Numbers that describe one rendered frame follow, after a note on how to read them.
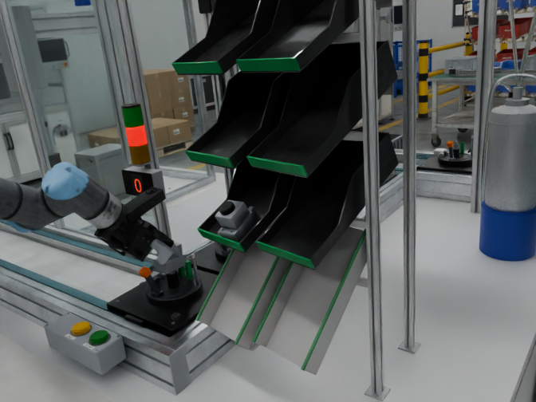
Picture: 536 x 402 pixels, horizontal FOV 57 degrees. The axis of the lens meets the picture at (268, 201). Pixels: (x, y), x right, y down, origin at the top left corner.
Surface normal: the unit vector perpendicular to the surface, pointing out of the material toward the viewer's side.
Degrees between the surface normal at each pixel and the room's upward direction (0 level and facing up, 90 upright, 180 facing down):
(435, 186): 90
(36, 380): 0
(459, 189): 90
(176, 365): 90
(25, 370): 0
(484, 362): 0
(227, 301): 45
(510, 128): 90
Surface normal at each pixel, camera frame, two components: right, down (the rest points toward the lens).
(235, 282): -0.58, -0.46
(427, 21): -0.69, 0.30
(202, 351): 0.80, 0.13
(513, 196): -0.38, 0.34
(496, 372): -0.10, -0.94
